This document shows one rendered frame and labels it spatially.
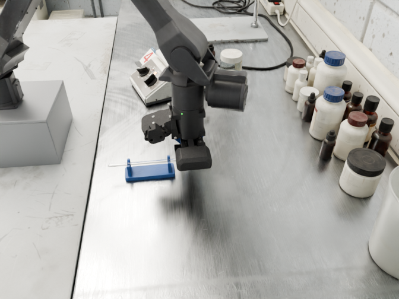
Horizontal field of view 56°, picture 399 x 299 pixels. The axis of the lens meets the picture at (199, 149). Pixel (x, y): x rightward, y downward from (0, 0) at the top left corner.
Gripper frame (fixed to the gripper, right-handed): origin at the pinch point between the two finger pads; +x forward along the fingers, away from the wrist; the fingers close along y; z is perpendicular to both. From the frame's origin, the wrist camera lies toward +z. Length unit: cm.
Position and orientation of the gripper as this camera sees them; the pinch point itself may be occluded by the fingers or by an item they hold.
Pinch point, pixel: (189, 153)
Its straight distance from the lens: 74.5
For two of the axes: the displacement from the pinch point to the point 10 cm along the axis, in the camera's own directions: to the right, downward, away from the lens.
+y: 1.3, 6.4, -7.6
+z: -9.9, 0.9, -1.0
